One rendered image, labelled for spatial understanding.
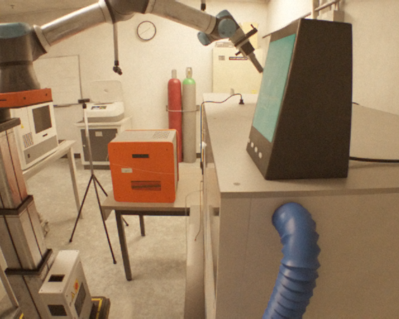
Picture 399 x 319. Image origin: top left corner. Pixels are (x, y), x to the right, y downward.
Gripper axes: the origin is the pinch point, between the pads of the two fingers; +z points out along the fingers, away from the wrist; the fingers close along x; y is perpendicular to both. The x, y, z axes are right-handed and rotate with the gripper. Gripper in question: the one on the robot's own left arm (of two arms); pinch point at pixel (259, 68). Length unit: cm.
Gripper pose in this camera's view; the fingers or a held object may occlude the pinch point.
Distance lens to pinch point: 127.4
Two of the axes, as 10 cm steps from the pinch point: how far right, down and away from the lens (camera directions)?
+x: -0.8, 3.2, -9.4
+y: -8.0, 5.4, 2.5
